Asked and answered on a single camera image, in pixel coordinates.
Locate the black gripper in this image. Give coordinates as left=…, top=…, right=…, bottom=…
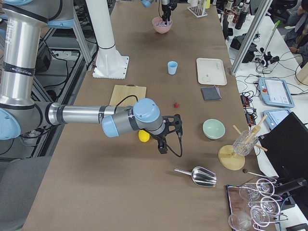
left=152, top=114, right=182, bottom=154
left=161, top=3, right=176, bottom=17

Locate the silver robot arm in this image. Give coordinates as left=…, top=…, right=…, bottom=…
left=0, top=0, right=183, bottom=154

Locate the pink bowl of ice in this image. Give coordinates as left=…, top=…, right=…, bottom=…
left=152, top=17, right=173, bottom=34

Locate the white cup rack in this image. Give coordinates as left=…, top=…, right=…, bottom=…
left=187, top=0, right=210, bottom=18

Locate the stainless steel ice scoop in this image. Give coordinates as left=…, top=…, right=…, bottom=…
left=174, top=167, right=217, bottom=188

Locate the light blue plastic cup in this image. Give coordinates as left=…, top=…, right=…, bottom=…
left=167, top=61, right=178, bottom=75

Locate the yellow lemon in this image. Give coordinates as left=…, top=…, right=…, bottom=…
left=138, top=130, right=151, bottom=142

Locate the mint green bowl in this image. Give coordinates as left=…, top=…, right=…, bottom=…
left=203, top=119, right=226, bottom=140

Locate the wooden glass rack stand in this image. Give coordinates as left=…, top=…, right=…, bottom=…
left=218, top=116, right=267, bottom=170

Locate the bamboo cutting board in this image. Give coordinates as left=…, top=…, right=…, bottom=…
left=109, top=85, right=146, bottom=106

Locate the grey folded cloth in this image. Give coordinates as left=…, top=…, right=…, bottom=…
left=201, top=86, right=222, bottom=101

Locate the cream rabbit tray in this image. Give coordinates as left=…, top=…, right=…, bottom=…
left=196, top=58, right=227, bottom=86

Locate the black bottle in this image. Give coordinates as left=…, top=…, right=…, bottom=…
left=235, top=6, right=249, bottom=30

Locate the clear crystal glass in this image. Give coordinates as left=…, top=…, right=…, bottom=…
left=232, top=130, right=258, bottom=156

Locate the hanging wine glass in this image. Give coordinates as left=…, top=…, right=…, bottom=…
left=228, top=212, right=252, bottom=231

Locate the black framed tray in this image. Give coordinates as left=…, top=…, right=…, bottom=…
left=226, top=185, right=276, bottom=231

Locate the blue teach pendant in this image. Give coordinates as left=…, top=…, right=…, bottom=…
left=262, top=108, right=292, bottom=130
left=258, top=77, right=295, bottom=108

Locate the black laptop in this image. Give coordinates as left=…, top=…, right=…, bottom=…
left=259, top=112, right=308, bottom=180

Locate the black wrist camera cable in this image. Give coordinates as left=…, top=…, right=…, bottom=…
left=115, top=95, right=184, bottom=158

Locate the aluminium frame post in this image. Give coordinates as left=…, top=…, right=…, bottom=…
left=230, top=0, right=272, bottom=76

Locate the wire wine glass rack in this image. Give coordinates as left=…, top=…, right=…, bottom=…
left=239, top=178, right=289, bottom=231

